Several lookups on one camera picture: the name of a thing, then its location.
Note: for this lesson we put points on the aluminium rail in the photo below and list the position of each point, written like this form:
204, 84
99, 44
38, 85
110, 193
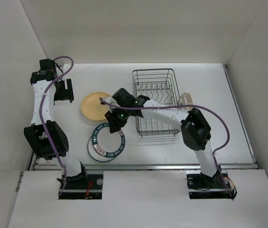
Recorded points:
239, 115
33, 164
168, 167

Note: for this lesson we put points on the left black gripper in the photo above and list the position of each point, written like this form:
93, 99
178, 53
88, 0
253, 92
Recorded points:
66, 94

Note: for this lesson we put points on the white plate dark rim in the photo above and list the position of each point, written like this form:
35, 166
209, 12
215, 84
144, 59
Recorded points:
95, 156

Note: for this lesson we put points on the aluminium front rail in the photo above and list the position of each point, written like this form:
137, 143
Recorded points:
168, 167

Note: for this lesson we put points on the white plate green lettered rim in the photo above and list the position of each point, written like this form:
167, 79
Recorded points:
106, 144

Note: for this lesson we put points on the right side aluminium rail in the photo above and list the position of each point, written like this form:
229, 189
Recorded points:
239, 115

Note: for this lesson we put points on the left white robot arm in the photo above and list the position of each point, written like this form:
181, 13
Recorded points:
46, 138

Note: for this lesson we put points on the white cutlery holder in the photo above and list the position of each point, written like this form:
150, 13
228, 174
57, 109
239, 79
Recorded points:
185, 99

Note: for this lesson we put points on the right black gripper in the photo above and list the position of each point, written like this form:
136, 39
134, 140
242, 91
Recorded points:
115, 125

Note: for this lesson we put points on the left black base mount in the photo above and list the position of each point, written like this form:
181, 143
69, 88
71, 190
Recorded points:
83, 186

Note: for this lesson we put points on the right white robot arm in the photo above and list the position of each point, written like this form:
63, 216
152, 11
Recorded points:
192, 124

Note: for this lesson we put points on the left side aluminium rail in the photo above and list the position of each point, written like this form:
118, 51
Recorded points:
33, 164

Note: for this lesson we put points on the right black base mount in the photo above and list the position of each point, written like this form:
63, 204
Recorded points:
220, 186

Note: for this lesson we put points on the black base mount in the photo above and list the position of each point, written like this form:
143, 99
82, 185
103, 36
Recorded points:
83, 186
220, 186

